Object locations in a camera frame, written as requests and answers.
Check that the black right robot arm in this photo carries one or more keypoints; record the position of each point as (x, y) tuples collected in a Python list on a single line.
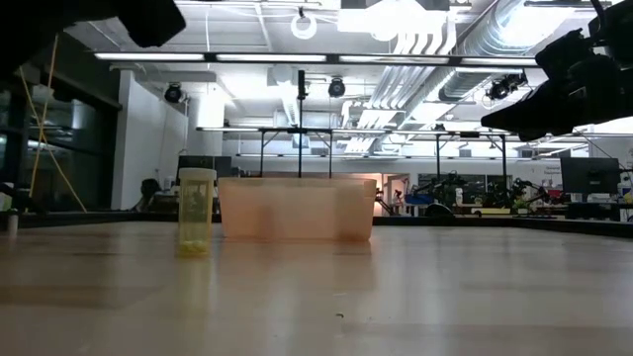
[(618, 25)]

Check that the yellow-tinted pill bottle white cap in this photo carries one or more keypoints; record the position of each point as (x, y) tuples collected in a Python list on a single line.
[(196, 212)]

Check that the orange translucent plastic basket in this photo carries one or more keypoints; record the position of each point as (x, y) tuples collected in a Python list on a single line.
[(297, 210)]

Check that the black monitor back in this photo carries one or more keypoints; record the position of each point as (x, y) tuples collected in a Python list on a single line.
[(590, 175)]

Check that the black round ceiling spotlight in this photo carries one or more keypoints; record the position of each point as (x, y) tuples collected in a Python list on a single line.
[(173, 93), (336, 87)]

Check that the background black robot arms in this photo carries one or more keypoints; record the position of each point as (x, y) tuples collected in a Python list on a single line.
[(445, 190)]

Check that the dark monitor on desk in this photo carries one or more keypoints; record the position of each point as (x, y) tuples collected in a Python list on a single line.
[(204, 164)]

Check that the small white cylinder object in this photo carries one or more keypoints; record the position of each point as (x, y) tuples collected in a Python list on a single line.
[(12, 223)]

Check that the black overhead mounted camera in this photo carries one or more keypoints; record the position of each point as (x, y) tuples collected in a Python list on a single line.
[(504, 86)]

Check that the silver ceiling air duct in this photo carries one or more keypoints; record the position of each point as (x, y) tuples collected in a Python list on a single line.
[(494, 44)]

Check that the overhead frame light bar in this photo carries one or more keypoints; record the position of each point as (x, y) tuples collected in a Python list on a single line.
[(316, 58)]

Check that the black vertical frame pole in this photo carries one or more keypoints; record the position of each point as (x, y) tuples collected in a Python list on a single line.
[(300, 123)]

